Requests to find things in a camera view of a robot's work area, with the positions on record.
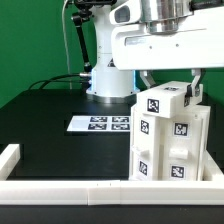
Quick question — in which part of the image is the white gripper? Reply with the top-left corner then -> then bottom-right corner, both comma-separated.
112,14 -> 224,98

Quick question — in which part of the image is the white cabinet body box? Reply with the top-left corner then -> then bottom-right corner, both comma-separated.
129,105 -> 210,181

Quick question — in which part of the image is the white cabinet top block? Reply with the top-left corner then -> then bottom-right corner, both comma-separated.
136,81 -> 203,118

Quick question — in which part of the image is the white cabinet door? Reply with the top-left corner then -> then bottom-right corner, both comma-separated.
129,111 -> 160,181
161,115 -> 202,181

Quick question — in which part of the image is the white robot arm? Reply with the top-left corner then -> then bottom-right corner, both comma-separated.
74,0 -> 224,98

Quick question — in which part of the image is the black cable bundle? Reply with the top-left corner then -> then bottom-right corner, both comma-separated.
28,73 -> 93,91

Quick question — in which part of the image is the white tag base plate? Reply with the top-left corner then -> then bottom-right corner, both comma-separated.
67,116 -> 130,132

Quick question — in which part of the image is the white right fence rail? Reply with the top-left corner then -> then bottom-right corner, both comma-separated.
203,152 -> 224,181

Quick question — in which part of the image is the white fence rail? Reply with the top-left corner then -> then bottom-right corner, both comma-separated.
203,152 -> 224,181
0,144 -> 20,181
0,180 -> 224,205

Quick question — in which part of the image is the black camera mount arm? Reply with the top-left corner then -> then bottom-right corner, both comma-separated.
71,0 -> 117,72

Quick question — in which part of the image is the white front fence rail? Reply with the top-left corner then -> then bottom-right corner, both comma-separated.
0,180 -> 224,205

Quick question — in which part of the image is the white left fence rail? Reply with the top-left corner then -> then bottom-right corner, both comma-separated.
0,144 -> 20,181

